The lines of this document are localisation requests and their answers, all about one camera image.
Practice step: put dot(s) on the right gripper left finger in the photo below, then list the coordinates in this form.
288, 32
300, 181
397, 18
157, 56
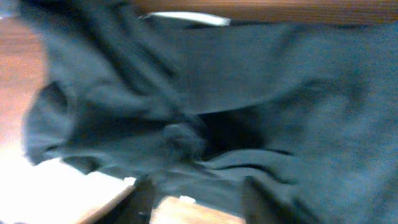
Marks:
132, 206

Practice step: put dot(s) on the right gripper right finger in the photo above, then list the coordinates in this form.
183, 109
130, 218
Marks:
261, 207

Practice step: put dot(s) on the dark green Nike t-shirt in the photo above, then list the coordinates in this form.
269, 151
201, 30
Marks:
310, 111

